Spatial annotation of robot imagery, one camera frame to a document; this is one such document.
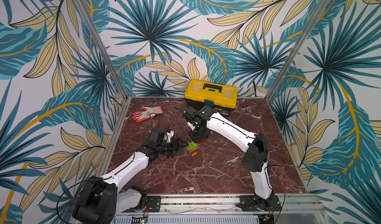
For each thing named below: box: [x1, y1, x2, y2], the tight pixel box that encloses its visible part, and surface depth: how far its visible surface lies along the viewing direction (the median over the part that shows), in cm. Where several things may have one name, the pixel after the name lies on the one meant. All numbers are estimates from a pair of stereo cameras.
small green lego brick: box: [187, 142, 198, 151], surface depth 81 cm
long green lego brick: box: [186, 141, 198, 151], surface depth 81 cm
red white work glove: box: [131, 105, 164, 123], surface depth 111 cm
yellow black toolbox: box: [184, 79, 239, 116], surface depth 102 cm
